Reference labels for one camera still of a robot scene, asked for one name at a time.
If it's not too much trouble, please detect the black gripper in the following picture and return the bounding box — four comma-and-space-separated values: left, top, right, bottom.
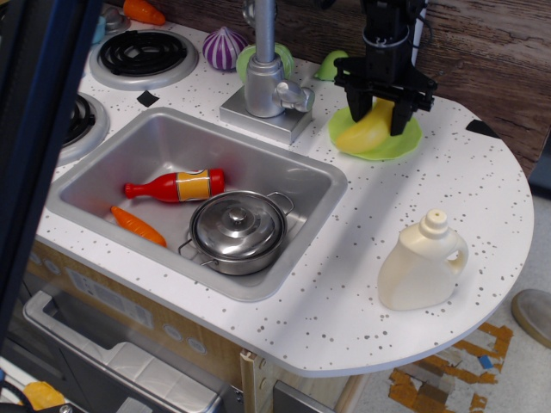
334, 37, 437, 136

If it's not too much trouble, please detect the yellow toy banana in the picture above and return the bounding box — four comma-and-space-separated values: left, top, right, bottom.
336, 99, 394, 154

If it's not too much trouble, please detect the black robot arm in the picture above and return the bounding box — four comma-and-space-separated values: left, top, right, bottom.
1, 1, 350, 377

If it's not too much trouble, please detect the green plastic plate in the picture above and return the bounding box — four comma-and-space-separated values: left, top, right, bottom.
328, 108, 423, 161

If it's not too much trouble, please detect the green toy pear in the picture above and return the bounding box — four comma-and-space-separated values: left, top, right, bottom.
314, 50, 349, 82

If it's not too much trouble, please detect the grey metal pole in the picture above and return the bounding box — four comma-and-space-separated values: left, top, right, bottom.
404, 0, 428, 67

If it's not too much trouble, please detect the silver toy faucet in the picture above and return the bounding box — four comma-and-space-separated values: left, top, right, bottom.
220, 1, 315, 145

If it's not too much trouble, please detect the light green toy cabbage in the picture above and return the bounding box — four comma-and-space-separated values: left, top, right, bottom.
236, 43, 294, 83

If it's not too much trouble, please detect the cream detergent jug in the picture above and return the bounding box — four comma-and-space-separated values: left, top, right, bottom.
377, 209, 469, 311

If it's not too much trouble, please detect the purple striped toy onion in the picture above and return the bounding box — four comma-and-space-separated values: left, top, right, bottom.
202, 27, 248, 71

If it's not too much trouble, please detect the silver sink basin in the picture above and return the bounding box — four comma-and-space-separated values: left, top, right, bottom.
46, 108, 347, 301

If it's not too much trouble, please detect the steel pot with lid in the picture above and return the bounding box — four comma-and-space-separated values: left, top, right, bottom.
177, 190, 294, 276

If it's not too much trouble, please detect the red toy ketchup bottle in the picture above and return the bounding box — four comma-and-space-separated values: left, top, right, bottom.
124, 169, 225, 203

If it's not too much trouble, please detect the round stool base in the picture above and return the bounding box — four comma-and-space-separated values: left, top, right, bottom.
511, 289, 550, 348

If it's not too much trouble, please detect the rear right stove burner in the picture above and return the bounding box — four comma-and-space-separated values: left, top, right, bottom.
89, 30, 199, 91

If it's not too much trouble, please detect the stove burner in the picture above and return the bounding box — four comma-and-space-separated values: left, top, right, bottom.
57, 93, 110, 167
89, 30, 199, 91

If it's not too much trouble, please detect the orange toy carrot on stove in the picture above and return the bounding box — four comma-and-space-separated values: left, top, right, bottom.
123, 0, 166, 26

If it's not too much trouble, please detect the orange toy carrot in sink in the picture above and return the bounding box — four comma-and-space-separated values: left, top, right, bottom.
110, 206, 167, 247

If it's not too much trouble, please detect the front left stove burner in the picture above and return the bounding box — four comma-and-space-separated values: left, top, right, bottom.
57, 93, 110, 167

